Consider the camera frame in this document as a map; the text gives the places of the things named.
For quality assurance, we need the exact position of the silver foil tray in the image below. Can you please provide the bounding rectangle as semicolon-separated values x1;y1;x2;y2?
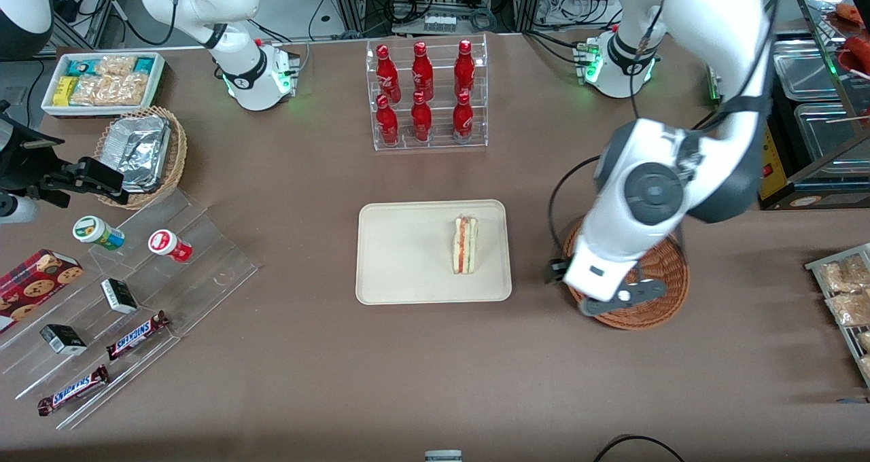
102;114;172;192

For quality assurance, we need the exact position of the green lid yogurt cup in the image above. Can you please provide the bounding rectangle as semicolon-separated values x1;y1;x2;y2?
73;215;126;251

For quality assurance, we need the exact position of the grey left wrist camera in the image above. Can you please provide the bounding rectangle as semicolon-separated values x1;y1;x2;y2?
578;279;667;317

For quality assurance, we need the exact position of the triangle sandwich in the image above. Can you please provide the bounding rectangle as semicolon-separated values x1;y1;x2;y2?
452;214;479;275

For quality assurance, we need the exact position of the red cookie box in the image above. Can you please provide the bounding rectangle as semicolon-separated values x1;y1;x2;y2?
0;249;84;334

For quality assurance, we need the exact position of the red lid yogurt cup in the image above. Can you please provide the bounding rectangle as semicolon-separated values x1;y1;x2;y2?
148;229;193;264

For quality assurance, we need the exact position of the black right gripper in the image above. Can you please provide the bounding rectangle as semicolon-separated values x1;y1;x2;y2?
0;101;130;208

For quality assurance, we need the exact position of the red cola bottle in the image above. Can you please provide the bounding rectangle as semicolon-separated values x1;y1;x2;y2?
411;91;433;142
453;90;474;141
376;94;400;145
376;44;400;103
454;39;476;97
411;41;434;101

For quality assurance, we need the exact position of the steel warmer pan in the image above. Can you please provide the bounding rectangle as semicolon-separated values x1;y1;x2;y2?
794;102;870;171
771;39;840;101

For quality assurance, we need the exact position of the black food warmer machine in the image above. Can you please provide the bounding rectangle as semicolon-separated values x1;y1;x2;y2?
707;0;870;211

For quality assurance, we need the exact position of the grey wire tray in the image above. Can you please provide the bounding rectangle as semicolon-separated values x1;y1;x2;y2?
805;243;870;388

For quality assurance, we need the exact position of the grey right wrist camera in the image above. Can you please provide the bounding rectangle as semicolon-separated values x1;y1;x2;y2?
0;194;40;225

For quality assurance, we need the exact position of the clear acrylic stepped display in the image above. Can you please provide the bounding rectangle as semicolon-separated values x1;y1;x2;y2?
0;187;260;430

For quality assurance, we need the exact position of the cream plastic tray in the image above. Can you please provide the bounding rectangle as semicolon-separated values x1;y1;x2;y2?
355;199;512;306

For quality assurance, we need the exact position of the white power strip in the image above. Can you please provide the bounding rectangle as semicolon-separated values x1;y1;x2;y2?
540;0;612;24

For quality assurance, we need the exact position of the clear acrylic bottle rack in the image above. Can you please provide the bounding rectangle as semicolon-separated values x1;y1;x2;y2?
366;34;489;152

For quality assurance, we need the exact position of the small clear cracker bag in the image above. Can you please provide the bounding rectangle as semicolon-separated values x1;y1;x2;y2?
95;56;137;77

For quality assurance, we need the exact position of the light wicker basket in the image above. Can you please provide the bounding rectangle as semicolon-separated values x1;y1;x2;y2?
94;106;188;210

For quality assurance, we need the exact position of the Snickers bar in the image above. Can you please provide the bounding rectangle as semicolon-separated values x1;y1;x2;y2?
37;365;109;416
105;310;170;361

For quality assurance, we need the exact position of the large clear cracker bag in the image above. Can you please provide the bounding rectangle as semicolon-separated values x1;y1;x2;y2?
70;73;150;106

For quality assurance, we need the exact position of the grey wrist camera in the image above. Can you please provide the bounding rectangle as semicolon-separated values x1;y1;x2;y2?
0;194;40;225
578;279;667;317

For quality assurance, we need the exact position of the small black box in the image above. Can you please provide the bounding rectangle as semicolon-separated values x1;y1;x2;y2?
101;278;139;315
39;323;88;355

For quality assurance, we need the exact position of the yellow snack pack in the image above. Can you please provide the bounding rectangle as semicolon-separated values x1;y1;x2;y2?
53;76;79;107

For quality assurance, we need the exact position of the brown round wicker basket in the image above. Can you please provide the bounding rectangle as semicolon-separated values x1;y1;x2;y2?
563;221;690;331

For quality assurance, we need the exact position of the white plastic bin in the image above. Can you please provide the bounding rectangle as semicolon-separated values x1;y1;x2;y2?
41;52;167;118

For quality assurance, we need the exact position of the black table cable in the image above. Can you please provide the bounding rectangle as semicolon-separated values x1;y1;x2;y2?
593;435;687;462

